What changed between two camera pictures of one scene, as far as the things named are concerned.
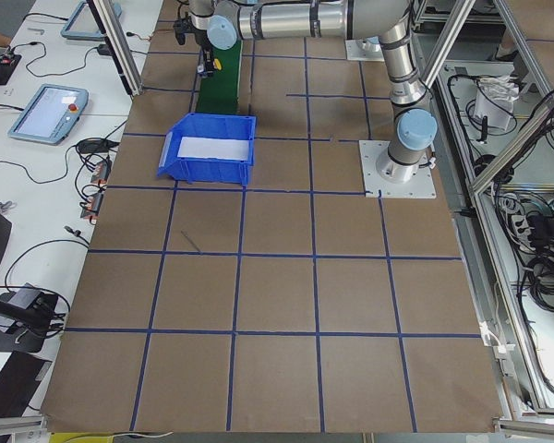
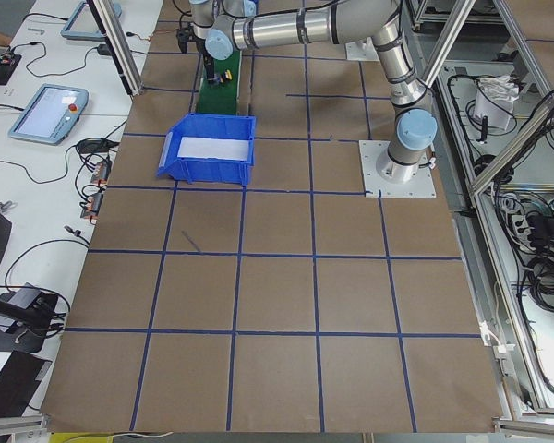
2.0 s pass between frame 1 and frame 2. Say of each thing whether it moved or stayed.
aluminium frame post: stayed
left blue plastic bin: stayed
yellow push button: moved
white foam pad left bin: stayed
